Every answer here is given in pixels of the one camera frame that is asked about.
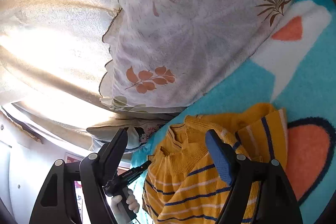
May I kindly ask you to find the yellow striped knit sweater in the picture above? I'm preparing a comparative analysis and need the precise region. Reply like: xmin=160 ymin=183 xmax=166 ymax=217
xmin=142 ymin=103 xmax=288 ymax=223

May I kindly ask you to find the woman silhouette print cushion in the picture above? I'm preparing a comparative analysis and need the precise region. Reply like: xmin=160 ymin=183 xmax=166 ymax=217
xmin=87 ymin=118 xmax=166 ymax=153

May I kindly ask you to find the teal star fleece blanket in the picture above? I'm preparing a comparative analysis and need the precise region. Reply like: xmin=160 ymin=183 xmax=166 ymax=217
xmin=131 ymin=0 xmax=336 ymax=224

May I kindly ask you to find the leaf print ruffled pillow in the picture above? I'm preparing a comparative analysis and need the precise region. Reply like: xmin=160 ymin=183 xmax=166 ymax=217
xmin=99 ymin=0 xmax=293 ymax=113

